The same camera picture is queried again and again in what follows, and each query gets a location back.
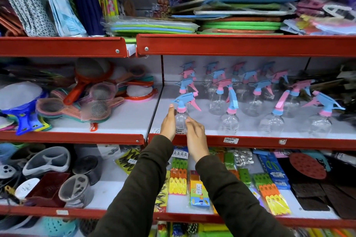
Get dark blue fabric cover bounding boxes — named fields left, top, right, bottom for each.
left=69, top=0, right=106, bottom=36

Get wrapped green blue mats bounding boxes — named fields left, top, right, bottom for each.
left=101, top=16, right=200, bottom=36

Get green orange yellow peg packet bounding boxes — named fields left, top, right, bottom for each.
left=168, top=146, right=190, bottom=196

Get white dotted fabric cover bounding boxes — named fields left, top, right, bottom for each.
left=0, top=0, right=58, bottom=37

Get yellow blue boxed packet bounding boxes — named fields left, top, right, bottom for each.
left=189, top=170, right=211, bottom=208

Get black yellow clip packet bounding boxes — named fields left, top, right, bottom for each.
left=114, top=148, right=141, bottom=176

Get blue leaf print cover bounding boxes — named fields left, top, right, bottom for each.
left=36, top=0, right=88, bottom=37

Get white clear packet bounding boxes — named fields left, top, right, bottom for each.
left=97, top=144, right=122, bottom=160

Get orange handled mesh strainer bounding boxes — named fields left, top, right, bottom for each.
left=63, top=57, right=115, bottom=106

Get large green orange peg packet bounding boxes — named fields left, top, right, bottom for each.
left=252, top=173, right=292, bottom=216

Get teal plastic item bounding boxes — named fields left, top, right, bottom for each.
left=301, top=149, right=332, bottom=172

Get long red white shelf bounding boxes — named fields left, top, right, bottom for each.
left=0, top=148, right=356, bottom=229

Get pile of pink purple packets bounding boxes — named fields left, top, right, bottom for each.
left=280, top=0, right=356, bottom=36

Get silver clips packet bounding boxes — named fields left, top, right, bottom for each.
left=232, top=148, right=254, bottom=167

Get orange ring white strainer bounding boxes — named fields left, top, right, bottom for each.
left=123, top=84, right=159, bottom=102

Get red white metal shelf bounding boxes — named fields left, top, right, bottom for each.
left=0, top=84, right=163, bottom=146
left=148, top=82, right=356, bottom=151

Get yellow black zigzag packet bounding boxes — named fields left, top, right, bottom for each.
left=154, top=170, right=171, bottom=213

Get person's left hand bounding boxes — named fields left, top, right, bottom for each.
left=160, top=104, right=177, bottom=141

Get maroon plastic tray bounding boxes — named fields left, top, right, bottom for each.
left=24, top=172, right=70, bottom=208

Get stack of colourful flat mats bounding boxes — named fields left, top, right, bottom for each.
left=170, top=0, right=301, bottom=36

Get pile of brown mats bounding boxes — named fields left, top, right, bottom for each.
left=290, top=180, right=356, bottom=220

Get red round dotted mat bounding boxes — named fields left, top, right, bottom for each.
left=289, top=152, right=328, bottom=181

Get pile of pastel mesh strainers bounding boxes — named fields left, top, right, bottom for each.
left=36, top=81, right=126, bottom=132

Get person's left forearm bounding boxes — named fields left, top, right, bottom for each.
left=91, top=134, right=175, bottom=237

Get pile of small clip packets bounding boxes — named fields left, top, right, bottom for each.
left=144, top=0, right=207, bottom=18

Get grey divided cutlery holder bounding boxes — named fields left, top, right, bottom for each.
left=22, top=146, right=72, bottom=179

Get group of clear spray bottles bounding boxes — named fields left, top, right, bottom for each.
left=175, top=61, right=346, bottom=137

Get person's right hand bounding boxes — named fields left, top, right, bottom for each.
left=185, top=117, right=210, bottom=162

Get blue card packets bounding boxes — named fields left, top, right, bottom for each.
left=257, top=152, right=291, bottom=191

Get blue white mesh strainer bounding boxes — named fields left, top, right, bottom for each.
left=0, top=81, right=48, bottom=136

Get orange plastic hangers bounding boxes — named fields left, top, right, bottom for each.
left=0, top=5, right=27, bottom=37

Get white round lid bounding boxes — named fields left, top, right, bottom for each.
left=14, top=178, right=41, bottom=202

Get dark grey cup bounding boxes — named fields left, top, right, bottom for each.
left=72, top=155, right=103, bottom=186

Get grey round toothbrush holder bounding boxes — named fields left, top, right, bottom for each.
left=58, top=174, right=94, bottom=208

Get clear blue-trigger sprayer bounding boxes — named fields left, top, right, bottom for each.
left=171, top=91, right=202, bottom=135

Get person's right forearm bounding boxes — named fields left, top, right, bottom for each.
left=195, top=155, right=296, bottom=237

